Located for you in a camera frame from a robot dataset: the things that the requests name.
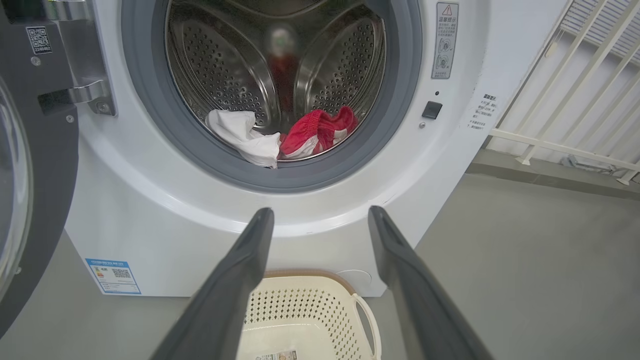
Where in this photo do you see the washing machine door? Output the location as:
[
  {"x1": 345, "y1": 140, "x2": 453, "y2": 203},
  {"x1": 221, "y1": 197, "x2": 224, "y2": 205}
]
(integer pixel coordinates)
[{"x1": 0, "y1": 0, "x2": 96, "y2": 341}]

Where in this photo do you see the blue energy label sticker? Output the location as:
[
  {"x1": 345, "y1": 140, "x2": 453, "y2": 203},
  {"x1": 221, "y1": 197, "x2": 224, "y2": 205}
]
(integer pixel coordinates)
[{"x1": 85, "y1": 258, "x2": 142, "y2": 296}]

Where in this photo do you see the cream perforated basket brown rim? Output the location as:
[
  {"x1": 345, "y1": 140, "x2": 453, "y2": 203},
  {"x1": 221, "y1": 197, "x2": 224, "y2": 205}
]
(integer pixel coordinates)
[{"x1": 235, "y1": 270, "x2": 382, "y2": 360}]

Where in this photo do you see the round white filter cover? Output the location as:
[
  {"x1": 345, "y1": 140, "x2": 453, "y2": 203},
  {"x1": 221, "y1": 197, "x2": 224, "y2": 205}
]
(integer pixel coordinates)
[{"x1": 336, "y1": 270, "x2": 373, "y2": 289}]

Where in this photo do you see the white QR code sticker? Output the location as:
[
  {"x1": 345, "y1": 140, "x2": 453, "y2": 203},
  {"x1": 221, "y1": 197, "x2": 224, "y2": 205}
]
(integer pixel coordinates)
[{"x1": 26, "y1": 26, "x2": 53, "y2": 55}]

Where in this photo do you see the white front-load washing machine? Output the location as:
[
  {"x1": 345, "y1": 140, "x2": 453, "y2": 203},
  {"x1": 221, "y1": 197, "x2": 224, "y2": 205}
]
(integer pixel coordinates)
[{"x1": 65, "y1": 0, "x2": 571, "y2": 298}]

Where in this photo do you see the small black text sticker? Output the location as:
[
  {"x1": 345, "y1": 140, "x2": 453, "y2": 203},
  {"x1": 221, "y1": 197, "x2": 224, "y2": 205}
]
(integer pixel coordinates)
[{"x1": 470, "y1": 93, "x2": 499, "y2": 132}]

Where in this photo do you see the red and white garment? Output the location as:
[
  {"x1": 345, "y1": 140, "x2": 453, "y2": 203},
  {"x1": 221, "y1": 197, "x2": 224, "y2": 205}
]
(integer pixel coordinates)
[{"x1": 278, "y1": 105, "x2": 359, "y2": 161}]

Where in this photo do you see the white slatted railing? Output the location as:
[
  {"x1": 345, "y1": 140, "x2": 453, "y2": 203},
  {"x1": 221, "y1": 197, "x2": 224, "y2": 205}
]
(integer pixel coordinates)
[{"x1": 487, "y1": 0, "x2": 640, "y2": 186}]

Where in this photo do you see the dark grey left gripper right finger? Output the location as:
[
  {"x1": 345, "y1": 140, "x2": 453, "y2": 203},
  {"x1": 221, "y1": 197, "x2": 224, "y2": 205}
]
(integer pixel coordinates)
[{"x1": 367, "y1": 205, "x2": 496, "y2": 360}]

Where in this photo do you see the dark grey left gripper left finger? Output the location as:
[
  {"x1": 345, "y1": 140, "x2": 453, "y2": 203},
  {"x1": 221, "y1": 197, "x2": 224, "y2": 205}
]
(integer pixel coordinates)
[{"x1": 150, "y1": 207, "x2": 276, "y2": 360}]

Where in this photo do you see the grey warning label sticker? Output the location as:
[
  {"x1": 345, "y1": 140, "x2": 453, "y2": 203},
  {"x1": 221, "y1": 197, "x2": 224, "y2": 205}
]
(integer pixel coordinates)
[{"x1": 431, "y1": 1, "x2": 460, "y2": 80}]

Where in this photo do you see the chrome door hinge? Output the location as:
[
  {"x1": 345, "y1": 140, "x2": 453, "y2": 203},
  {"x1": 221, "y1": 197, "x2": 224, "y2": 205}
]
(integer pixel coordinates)
[{"x1": 37, "y1": 0, "x2": 117, "y2": 117}]

